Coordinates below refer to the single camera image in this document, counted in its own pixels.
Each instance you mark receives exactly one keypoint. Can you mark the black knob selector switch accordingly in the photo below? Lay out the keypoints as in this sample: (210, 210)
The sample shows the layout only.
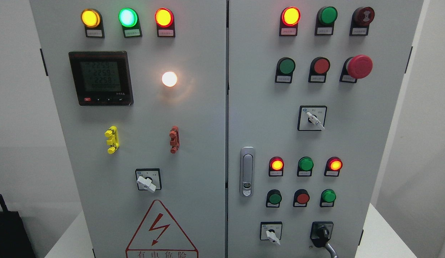
(321, 232)

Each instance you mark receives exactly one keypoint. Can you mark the grey electrical control cabinet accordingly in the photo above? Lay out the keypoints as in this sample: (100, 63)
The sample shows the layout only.
(225, 54)

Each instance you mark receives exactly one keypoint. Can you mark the red terminal connector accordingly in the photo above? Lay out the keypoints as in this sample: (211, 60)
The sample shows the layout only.
(174, 139)

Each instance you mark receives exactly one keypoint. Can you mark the red indicator light lower left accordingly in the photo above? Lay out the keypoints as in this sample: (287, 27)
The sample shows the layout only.
(276, 167)

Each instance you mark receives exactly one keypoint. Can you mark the white glowing indicator lamp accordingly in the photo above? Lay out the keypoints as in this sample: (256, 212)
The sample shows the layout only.
(169, 79)

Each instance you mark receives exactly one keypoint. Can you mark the green push button lower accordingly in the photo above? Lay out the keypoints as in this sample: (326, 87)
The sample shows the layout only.
(273, 198)

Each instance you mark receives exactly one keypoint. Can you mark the green push button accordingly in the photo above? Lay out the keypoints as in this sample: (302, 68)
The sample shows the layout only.
(273, 198)
(284, 70)

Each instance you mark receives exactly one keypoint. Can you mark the green push button upper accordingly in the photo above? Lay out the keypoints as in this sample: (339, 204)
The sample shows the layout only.
(284, 70)

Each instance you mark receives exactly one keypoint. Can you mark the green indicator light lower middle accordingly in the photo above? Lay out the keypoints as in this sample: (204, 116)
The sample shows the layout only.
(305, 167)

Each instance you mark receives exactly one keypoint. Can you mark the red push button lower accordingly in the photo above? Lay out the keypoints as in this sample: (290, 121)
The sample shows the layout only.
(301, 198)

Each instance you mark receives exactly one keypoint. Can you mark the red push button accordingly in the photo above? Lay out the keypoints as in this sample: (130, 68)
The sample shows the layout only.
(318, 70)
(301, 198)

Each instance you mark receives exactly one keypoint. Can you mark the yellow terminal connector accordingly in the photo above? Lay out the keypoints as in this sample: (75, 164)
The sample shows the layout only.
(112, 139)

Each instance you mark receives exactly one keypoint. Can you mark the red push button upper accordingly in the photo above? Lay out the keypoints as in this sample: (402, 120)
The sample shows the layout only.
(318, 70)

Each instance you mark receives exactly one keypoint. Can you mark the red indicator light lower right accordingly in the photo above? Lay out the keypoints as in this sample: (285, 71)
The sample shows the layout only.
(333, 167)

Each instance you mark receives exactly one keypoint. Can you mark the red lightning warning sticker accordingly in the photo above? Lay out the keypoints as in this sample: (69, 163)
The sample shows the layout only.
(160, 236)

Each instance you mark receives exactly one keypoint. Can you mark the green lamp button lower right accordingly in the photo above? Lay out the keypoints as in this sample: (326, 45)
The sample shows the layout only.
(328, 198)

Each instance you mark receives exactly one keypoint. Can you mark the red indicator light left door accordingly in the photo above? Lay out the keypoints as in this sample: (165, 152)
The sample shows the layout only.
(165, 23)

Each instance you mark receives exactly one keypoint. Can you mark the red indicator light right top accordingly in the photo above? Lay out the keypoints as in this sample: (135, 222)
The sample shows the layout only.
(290, 17)

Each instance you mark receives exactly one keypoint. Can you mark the black digital power meter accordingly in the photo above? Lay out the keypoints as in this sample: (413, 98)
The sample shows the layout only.
(101, 78)

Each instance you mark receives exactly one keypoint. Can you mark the green lit indicator light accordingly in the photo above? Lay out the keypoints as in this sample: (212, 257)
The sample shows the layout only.
(130, 23)

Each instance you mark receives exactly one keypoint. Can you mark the red emergency stop mushroom button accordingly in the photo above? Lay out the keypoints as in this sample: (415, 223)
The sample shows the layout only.
(355, 68)

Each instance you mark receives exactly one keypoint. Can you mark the green indicator light right top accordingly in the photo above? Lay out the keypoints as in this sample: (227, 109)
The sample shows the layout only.
(325, 20)

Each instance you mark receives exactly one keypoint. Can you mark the yellow indicator light top left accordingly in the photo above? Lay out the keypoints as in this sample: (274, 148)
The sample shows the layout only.
(93, 23)

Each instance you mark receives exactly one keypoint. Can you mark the dark red buzzer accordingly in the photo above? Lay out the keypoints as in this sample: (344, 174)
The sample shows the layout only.
(360, 22)

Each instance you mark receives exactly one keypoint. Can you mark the black device with antenna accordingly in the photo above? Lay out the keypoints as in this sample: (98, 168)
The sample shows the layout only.
(14, 241)

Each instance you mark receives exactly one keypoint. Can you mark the silver door lock handle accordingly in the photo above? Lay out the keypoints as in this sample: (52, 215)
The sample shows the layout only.
(247, 169)

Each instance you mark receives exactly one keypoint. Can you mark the white selector switch left door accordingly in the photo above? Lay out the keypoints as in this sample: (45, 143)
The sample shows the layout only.
(148, 179)

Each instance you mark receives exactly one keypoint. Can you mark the white selector switch upper right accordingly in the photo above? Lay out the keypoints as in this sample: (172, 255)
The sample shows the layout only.
(312, 118)

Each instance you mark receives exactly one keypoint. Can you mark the white selector switch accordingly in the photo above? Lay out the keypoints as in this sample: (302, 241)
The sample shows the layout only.
(271, 231)
(312, 118)

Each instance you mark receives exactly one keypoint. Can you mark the white selector switch bottom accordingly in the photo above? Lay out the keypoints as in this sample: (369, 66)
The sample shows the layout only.
(271, 231)

